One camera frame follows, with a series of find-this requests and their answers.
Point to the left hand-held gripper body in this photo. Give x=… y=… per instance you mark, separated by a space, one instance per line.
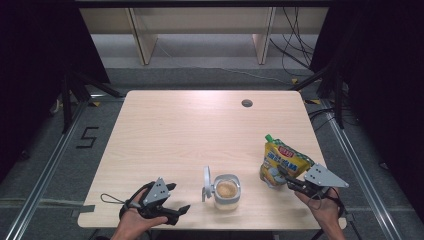
x=156 y=195

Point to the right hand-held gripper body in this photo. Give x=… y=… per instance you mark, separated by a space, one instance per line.
x=321 y=178

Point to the yellow seasoning pouch green cap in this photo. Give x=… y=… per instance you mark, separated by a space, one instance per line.
x=278 y=156

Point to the white lidded seasoning jar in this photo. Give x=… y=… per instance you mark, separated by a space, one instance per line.
x=226 y=191

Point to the person's right hand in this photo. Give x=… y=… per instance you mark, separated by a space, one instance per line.
x=325 y=208

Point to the person's left hand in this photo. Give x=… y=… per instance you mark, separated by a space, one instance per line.
x=130 y=223

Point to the grey tape strip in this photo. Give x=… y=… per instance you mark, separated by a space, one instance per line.
x=83 y=210

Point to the yellow floor tape piece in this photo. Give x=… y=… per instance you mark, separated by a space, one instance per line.
x=312 y=101
x=94 y=103
x=294 y=80

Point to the black metal stand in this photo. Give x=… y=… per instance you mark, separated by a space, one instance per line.
x=66 y=106
x=338 y=100

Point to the black curtain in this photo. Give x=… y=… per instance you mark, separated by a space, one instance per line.
x=30 y=66
x=386 y=83

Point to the light wooden shelf unit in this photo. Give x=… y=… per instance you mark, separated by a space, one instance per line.
x=200 y=20

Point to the silver metal floor rail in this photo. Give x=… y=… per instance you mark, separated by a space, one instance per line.
x=360 y=160
x=43 y=176

